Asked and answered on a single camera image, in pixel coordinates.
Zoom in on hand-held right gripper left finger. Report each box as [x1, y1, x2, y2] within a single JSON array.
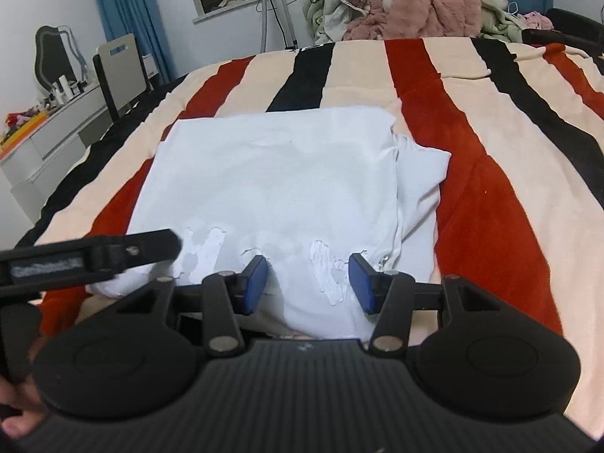
[[111, 255, 270, 357]]

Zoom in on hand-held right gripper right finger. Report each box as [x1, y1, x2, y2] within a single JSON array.
[[348, 252, 502, 354]]

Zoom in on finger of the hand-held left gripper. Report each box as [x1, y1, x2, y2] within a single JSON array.
[[82, 228, 183, 273]]

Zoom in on white garment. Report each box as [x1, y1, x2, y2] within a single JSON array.
[[87, 106, 453, 341]]

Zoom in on pile of clothes and blankets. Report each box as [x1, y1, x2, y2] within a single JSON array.
[[317, 0, 483, 41]]

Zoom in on person's left hand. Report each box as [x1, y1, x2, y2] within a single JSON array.
[[0, 377, 49, 441]]

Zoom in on white dresser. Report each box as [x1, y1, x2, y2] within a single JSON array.
[[0, 79, 115, 225]]

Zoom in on orange box of small things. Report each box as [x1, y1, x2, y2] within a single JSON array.
[[0, 106, 51, 153]]

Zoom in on striped blanket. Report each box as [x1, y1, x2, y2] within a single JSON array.
[[14, 37, 604, 449]]

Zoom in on small bottles on dresser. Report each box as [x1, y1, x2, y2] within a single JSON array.
[[48, 74, 86, 105]]

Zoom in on grey chair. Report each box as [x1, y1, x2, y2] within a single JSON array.
[[91, 33, 159, 124]]

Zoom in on pale green plush cloth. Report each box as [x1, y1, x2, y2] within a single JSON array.
[[302, 0, 333, 44]]

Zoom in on white tripod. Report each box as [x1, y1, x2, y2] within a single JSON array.
[[256, 0, 301, 54]]

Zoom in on light green cloth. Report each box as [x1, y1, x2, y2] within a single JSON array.
[[474, 0, 527, 41]]

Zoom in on small pink cloth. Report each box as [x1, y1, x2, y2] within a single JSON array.
[[521, 11, 555, 32]]

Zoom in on black sofa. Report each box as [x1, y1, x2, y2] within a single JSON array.
[[521, 8, 604, 60]]

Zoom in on wavy frame mirror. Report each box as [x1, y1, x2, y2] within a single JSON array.
[[35, 25, 88, 101]]

